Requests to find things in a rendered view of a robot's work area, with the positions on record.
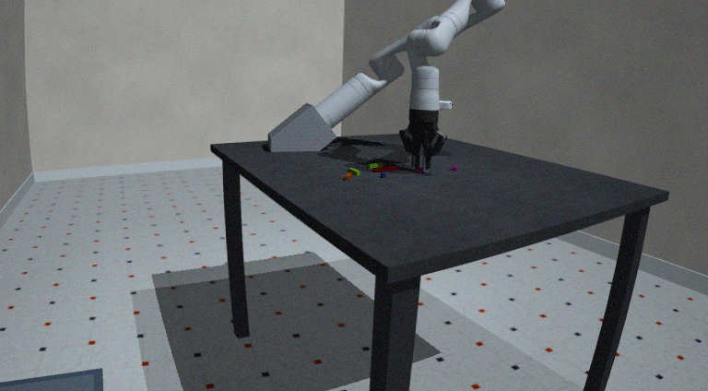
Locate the red rod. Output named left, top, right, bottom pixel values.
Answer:
left=373, top=166, right=398, bottom=172

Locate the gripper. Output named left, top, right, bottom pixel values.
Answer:
left=399, top=108, right=447, bottom=172

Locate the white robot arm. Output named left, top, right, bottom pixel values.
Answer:
left=314, top=0, right=505, bottom=129

